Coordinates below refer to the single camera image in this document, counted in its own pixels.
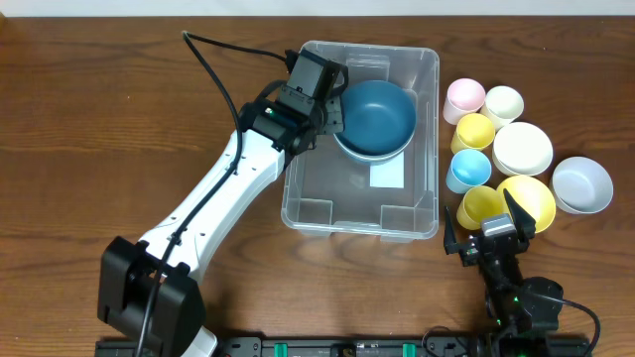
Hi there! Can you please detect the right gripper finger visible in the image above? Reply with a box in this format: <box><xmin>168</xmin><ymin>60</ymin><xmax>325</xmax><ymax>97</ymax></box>
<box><xmin>503</xmin><ymin>188</ymin><xmax>536</xmax><ymax>240</ymax></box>
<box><xmin>444</xmin><ymin>206</ymin><xmax>457</xmax><ymax>255</ymax></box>

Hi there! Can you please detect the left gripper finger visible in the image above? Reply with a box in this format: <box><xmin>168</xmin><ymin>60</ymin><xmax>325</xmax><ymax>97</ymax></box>
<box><xmin>324</xmin><ymin>96</ymin><xmax>344</xmax><ymax>135</ymax></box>
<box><xmin>332</xmin><ymin>66</ymin><xmax>348</xmax><ymax>97</ymax></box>

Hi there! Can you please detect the yellow bowl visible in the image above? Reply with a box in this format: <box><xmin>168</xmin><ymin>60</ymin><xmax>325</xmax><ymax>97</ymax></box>
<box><xmin>496</xmin><ymin>176</ymin><xmax>557</xmax><ymax>233</ymax></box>

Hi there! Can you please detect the large cream bowl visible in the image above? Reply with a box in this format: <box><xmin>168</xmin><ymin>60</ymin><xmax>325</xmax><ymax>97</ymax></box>
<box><xmin>334</xmin><ymin>136</ymin><xmax>416</xmax><ymax>163</ymax></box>

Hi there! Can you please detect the yellow cup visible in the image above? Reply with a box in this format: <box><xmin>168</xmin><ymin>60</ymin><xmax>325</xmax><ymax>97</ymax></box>
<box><xmin>456</xmin><ymin>185</ymin><xmax>503</xmax><ymax>230</ymax></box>
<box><xmin>450</xmin><ymin>113</ymin><xmax>496</xmax><ymax>154</ymax></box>

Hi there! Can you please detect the light grey bowl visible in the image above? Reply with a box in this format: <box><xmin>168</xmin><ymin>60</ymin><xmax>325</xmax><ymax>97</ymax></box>
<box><xmin>550</xmin><ymin>157</ymin><xmax>614</xmax><ymax>214</ymax></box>

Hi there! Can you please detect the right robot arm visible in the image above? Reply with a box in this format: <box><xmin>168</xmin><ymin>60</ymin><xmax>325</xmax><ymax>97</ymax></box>
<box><xmin>444</xmin><ymin>190</ymin><xmax>564</xmax><ymax>356</ymax></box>

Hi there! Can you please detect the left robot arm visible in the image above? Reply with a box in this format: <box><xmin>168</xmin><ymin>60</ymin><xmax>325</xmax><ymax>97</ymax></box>
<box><xmin>97</xmin><ymin>68</ymin><xmax>347</xmax><ymax>356</ymax></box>

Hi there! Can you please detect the clear plastic storage container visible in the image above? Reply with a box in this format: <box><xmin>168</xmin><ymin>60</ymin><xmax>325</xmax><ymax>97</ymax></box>
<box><xmin>281</xmin><ymin>41</ymin><xmax>440</xmax><ymax>242</ymax></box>

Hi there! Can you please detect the small cream bowl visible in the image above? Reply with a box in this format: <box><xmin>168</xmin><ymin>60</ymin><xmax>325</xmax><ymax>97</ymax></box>
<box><xmin>492</xmin><ymin>122</ymin><xmax>554</xmax><ymax>176</ymax></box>

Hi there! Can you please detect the light blue cup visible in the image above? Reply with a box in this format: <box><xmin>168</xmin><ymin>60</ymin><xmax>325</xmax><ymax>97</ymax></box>
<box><xmin>445</xmin><ymin>149</ymin><xmax>492</xmax><ymax>193</ymax></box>

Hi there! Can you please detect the cream cup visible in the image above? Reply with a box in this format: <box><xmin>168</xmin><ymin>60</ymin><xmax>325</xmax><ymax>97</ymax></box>
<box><xmin>480</xmin><ymin>85</ymin><xmax>525</xmax><ymax>131</ymax></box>

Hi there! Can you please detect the pink cup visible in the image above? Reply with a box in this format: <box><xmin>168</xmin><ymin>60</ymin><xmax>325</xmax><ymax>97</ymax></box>
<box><xmin>443</xmin><ymin>78</ymin><xmax>486</xmax><ymax>125</ymax></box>

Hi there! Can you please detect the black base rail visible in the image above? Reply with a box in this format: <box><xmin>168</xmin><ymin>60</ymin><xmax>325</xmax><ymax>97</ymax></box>
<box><xmin>93</xmin><ymin>334</ymin><xmax>591</xmax><ymax>357</ymax></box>

